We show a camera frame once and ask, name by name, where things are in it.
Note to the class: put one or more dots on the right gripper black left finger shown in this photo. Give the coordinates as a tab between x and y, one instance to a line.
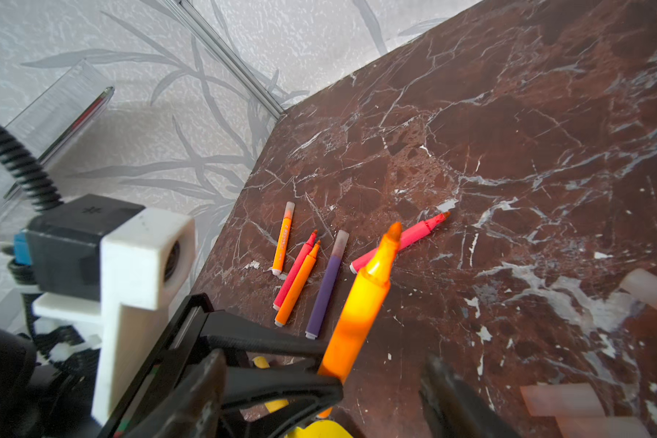
195	406

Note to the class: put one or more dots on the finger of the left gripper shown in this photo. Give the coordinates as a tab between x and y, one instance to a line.
191	334
308	394

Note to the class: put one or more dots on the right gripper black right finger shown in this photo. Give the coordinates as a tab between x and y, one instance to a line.
453	409

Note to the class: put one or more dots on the orange highlighter pair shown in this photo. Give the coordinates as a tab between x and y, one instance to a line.
362	307
282	241

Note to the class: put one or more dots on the purple highlighter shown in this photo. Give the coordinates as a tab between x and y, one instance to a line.
323	298

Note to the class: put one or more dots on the translucent pen cap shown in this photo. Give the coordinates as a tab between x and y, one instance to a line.
602	427
563	400
642	285

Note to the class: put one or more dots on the pink highlighter left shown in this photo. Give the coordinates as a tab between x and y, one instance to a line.
292	274

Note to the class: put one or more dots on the pink highlighter centre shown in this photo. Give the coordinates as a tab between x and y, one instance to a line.
408	237

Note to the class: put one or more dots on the clear plastic wall tray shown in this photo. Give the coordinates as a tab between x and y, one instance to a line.
51	123

